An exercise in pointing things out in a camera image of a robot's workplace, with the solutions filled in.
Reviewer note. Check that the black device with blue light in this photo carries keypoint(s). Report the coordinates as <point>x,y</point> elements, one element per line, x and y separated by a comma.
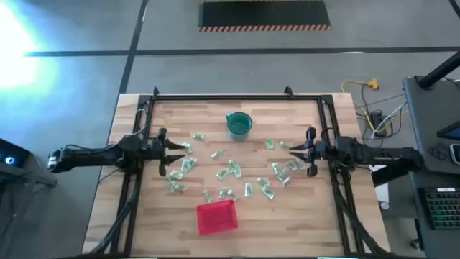
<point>10,158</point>

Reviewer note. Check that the small white cup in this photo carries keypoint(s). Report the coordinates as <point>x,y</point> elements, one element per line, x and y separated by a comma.
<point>384,205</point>

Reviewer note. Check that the grey device stand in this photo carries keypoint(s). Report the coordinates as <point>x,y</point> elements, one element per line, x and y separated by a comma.
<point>32,178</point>

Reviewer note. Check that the backlit black keyboard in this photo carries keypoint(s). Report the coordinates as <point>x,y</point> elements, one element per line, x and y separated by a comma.
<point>443,208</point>

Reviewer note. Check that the black monitor pole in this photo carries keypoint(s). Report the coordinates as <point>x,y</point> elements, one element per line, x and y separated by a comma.
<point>438,72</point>

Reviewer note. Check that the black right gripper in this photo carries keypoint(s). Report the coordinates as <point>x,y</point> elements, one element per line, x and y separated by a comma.
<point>311,151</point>

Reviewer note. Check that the black power adapter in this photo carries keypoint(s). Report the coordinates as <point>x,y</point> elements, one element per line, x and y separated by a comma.
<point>377,120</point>

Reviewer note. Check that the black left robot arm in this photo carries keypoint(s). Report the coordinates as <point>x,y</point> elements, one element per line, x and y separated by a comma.
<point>100,154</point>

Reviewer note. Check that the black aluminium table frame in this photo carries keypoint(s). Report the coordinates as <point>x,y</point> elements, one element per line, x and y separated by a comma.
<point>233,97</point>

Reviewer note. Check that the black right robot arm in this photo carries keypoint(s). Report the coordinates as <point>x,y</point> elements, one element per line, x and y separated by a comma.
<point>377,154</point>

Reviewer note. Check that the black hazard-striped floor mat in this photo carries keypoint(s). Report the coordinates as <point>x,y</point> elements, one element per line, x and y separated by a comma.
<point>264,14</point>

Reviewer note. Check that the black caster wheel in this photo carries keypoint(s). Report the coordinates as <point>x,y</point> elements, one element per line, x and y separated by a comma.
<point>416,244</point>

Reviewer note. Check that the white-edged phone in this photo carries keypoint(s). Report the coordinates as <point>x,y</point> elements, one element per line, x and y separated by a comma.
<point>456,154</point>

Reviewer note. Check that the dark grey desk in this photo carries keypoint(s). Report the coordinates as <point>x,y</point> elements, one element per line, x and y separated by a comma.
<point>442,244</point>
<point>427,118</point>

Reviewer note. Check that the black tablet screen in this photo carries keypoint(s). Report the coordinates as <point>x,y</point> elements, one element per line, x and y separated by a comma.
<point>451,132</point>

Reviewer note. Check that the green plastic cup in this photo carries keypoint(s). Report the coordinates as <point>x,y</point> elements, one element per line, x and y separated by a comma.
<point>239,126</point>

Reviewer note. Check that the small black remote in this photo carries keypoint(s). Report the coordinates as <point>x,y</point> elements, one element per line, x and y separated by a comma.
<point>437,154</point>

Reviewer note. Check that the white paper sheet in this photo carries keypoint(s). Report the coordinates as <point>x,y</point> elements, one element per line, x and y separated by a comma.
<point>381,192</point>

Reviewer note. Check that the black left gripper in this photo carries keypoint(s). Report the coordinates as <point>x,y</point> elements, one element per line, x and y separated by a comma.
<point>162,151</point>

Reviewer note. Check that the red slotted plastic basket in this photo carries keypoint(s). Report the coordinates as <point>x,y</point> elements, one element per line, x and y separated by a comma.
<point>217,217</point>

